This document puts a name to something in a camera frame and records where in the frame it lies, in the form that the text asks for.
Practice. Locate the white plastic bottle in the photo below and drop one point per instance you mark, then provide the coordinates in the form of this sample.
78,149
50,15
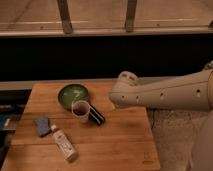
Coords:
66,147

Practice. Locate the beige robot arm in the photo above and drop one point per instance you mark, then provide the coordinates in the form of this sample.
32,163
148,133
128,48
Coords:
188,92

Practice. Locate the black striped box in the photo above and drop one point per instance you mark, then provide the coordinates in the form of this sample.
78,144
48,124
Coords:
96,116

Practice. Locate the green round plate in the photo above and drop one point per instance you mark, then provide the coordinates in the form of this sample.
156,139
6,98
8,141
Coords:
72,93

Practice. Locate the wooden cutting board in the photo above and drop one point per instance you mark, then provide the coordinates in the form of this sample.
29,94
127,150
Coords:
123,143

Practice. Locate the blue sponge cloth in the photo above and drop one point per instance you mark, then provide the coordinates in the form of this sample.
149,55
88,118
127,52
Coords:
42,124

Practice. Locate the right metal frame post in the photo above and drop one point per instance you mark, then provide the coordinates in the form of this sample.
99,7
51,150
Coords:
130,15

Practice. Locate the metal frame post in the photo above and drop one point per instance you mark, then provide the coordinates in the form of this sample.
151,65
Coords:
65,16
130,15

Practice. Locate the left metal frame post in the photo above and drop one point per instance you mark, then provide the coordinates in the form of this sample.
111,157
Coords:
65,16

